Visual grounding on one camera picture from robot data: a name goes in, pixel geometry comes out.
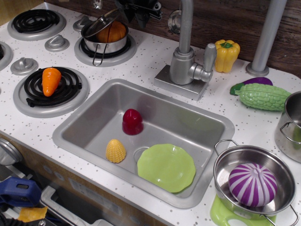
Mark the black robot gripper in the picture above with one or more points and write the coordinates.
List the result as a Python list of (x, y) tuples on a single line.
[(130, 10)]

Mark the silver toy faucet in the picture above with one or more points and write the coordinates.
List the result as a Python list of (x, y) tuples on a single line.
[(184, 76)]

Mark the orange toy pumpkin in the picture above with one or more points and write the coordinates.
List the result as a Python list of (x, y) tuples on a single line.
[(114, 32)]

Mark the steel pot lid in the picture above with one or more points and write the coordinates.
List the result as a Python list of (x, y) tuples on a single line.
[(100, 23)]

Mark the hanging steel ladle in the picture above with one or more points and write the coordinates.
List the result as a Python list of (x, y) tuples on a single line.
[(174, 20)]

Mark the back right coil burner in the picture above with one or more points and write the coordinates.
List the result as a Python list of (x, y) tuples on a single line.
[(112, 59)]

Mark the silver stove knob back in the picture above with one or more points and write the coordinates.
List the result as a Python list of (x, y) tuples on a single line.
[(79, 25)]

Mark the silver stove knob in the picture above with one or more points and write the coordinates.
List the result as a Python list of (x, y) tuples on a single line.
[(24, 66), (56, 44), (79, 25)]

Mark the silver stove knob middle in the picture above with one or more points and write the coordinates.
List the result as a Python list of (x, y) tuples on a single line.
[(56, 44)]

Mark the yellow toy bell pepper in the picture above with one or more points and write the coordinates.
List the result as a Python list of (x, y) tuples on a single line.
[(227, 54)]

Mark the front black coil burner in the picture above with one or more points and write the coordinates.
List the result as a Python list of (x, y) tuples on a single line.
[(72, 91)]

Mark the back left coil burner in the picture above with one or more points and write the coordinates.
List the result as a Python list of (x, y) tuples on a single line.
[(36, 24)]

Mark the orange toy carrot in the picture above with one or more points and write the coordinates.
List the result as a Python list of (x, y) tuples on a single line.
[(50, 80)]

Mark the red toy vegetable piece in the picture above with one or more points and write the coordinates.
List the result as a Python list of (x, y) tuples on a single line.
[(132, 122)]

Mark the stainless steel sink basin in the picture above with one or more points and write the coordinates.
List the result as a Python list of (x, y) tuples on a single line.
[(98, 120)]

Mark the silver stove knob front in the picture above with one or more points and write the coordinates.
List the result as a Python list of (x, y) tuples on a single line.
[(24, 66)]

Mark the grey vertical pole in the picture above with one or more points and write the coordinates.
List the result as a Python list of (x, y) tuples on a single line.
[(258, 67)]

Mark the far left burner edge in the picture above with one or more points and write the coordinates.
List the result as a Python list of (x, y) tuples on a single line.
[(7, 55)]

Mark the yellow toy corn piece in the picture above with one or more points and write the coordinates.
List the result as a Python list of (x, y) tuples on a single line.
[(115, 151)]

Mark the purple toy eggplant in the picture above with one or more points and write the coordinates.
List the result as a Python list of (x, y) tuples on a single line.
[(260, 80)]

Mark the green toy bitter gourd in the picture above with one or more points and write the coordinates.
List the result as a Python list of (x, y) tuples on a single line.
[(263, 97)]

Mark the light green plastic plate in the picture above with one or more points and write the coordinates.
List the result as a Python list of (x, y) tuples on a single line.
[(167, 166)]

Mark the silver oven knob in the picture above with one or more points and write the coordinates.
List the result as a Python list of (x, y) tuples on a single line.
[(9, 155)]

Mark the tall steel pot right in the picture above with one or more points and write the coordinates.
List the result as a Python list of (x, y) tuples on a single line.
[(288, 130)]

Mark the purple white toy onion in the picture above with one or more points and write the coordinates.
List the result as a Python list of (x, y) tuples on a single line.
[(253, 185)]

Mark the blue clamp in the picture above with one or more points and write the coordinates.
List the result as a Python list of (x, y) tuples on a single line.
[(19, 192)]

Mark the light green plastic board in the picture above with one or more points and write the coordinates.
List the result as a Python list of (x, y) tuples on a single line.
[(222, 216)]

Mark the yellow tape piece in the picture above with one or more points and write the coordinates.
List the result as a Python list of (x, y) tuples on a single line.
[(28, 214)]

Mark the small steel pot with handle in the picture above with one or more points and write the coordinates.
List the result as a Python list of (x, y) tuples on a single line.
[(98, 52)]

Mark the steel pan with handles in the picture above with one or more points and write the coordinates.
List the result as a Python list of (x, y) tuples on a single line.
[(280, 211)]

